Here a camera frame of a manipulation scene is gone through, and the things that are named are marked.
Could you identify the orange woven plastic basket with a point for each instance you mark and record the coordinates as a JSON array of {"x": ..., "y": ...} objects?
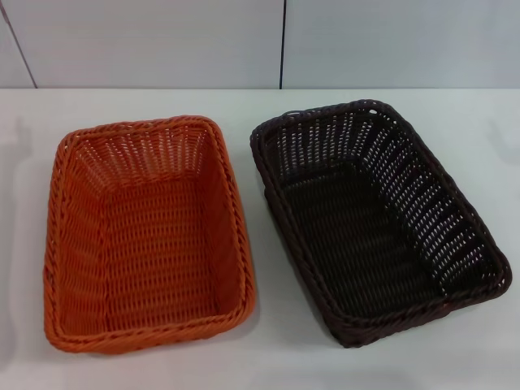
[{"x": 154, "y": 243}]

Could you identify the dark brown woven basket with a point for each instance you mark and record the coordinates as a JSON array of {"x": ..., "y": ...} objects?
[{"x": 365, "y": 243}]

